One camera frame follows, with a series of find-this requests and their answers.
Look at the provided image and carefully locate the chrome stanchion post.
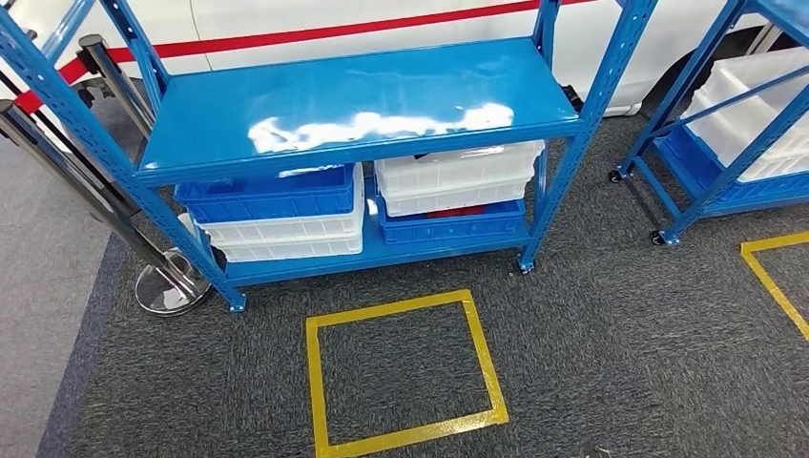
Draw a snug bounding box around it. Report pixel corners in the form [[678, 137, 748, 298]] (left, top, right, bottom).
[[76, 34, 156, 139], [0, 99, 213, 318]]

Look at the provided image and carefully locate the yellow floor tape square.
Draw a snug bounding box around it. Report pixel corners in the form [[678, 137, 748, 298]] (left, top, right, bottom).
[[740, 232, 809, 343], [305, 289, 510, 458]]

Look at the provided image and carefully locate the white car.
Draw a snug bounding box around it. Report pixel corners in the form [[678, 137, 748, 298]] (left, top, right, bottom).
[[0, 0, 769, 119]]

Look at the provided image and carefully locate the blue steel shelf rack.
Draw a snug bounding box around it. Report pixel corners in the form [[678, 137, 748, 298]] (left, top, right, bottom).
[[0, 0, 660, 314]]

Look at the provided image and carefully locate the red barrier belt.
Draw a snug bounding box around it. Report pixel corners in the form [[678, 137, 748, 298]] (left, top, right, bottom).
[[106, 0, 598, 65], [13, 57, 91, 115]]

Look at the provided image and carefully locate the blue wheeled shelf rack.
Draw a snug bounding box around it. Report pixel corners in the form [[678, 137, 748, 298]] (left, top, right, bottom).
[[608, 0, 809, 248]]

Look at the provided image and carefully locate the red flat item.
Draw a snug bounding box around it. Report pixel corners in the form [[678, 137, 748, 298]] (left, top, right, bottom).
[[426, 205, 487, 220]]

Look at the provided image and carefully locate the white plastic bin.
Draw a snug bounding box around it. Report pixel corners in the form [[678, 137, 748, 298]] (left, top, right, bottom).
[[374, 139, 546, 219], [682, 47, 809, 184], [178, 162, 366, 263]]

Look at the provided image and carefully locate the black car tyre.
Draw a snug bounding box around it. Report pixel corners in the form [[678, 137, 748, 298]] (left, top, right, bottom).
[[644, 25, 799, 116]]

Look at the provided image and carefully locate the blue plastic bin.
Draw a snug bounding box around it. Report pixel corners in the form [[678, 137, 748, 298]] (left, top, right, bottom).
[[377, 196, 527, 246], [174, 164, 355, 224], [653, 125, 809, 207]]

